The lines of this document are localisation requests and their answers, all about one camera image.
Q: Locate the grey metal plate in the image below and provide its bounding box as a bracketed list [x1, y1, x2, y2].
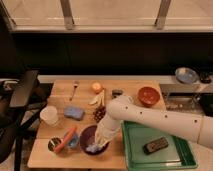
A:
[175, 67, 198, 84]

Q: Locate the small blue bowl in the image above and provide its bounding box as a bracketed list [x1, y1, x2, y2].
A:
[66, 133, 79, 149]

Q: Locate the black office chair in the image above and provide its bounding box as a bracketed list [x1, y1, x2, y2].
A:
[0, 70, 47, 171]

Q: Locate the green plastic tray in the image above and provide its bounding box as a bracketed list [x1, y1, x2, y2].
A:
[122, 121, 198, 171]

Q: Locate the purple bowl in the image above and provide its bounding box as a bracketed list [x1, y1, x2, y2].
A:
[79, 125, 108, 155]

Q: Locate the orange carrot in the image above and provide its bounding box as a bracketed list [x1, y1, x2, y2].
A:
[54, 126, 77, 154]

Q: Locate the small grey-blue towel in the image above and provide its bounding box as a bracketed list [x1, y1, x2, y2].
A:
[86, 143, 102, 154]

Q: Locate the bunch of dark grapes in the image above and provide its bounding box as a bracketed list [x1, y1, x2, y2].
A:
[93, 106, 106, 122]

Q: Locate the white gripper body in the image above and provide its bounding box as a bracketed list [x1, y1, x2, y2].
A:
[95, 124, 116, 146]

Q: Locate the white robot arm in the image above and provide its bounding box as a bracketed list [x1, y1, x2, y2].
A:
[95, 95, 213, 149]

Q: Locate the red-brown bowl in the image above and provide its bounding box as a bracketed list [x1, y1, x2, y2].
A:
[138, 87, 160, 107]

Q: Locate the dark chocolate bar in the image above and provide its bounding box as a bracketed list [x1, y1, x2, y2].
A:
[143, 137, 169, 155]

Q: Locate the small metal tin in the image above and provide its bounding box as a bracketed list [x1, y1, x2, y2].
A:
[48, 137, 61, 152]

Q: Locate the orange fruit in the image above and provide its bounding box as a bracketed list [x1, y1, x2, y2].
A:
[91, 82, 103, 94]

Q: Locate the metal fork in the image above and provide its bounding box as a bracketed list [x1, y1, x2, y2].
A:
[69, 80, 79, 101]

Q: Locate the black handled peeler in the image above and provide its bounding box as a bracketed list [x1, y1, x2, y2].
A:
[112, 89, 123, 99]

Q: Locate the dark object on shelf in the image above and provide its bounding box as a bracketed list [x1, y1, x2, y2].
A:
[199, 72, 212, 84]

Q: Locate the blue sponge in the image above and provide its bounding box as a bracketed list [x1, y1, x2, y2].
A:
[64, 106, 84, 120]

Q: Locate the white plastic cup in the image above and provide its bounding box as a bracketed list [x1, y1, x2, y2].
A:
[40, 106, 59, 126]

